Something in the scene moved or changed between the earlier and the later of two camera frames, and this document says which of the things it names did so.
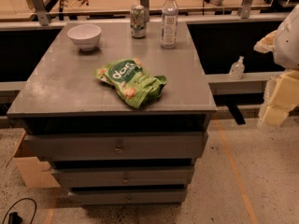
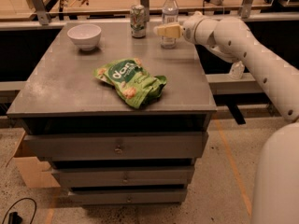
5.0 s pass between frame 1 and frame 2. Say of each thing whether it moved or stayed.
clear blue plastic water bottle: stayed
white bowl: stayed
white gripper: moved
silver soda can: stayed
